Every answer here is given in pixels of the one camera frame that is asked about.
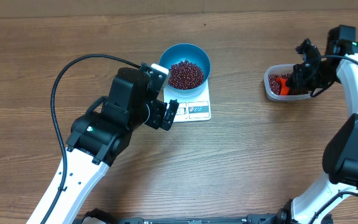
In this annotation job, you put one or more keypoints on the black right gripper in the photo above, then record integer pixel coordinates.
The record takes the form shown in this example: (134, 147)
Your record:
(301, 87)

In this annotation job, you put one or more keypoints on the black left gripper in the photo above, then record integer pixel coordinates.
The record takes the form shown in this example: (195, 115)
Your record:
(159, 108)

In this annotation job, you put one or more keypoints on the orange measuring scoop blue handle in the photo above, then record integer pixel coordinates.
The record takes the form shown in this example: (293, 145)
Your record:
(284, 88)

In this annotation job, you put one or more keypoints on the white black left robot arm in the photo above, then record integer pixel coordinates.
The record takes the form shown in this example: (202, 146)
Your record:
(100, 135)

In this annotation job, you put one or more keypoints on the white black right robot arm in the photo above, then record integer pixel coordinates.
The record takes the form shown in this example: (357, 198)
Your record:
(339, 179)

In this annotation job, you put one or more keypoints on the white digital kitchen scale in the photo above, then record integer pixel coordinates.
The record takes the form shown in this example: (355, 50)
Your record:
(194, 104)

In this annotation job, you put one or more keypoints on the red beans in bowl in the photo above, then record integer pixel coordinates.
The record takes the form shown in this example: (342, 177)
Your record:
(185, 75)

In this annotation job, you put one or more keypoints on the blue plastic bowl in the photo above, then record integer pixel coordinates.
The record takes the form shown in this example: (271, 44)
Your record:
(192, 53)

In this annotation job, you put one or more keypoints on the clear plastic food container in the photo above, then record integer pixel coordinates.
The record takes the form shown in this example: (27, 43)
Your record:
(278, 70)

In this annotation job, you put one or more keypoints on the red adzuki beans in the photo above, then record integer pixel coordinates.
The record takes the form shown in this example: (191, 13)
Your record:
(275, 87)

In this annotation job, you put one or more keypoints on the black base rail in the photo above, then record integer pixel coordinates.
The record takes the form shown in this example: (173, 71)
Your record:
(99, 216)

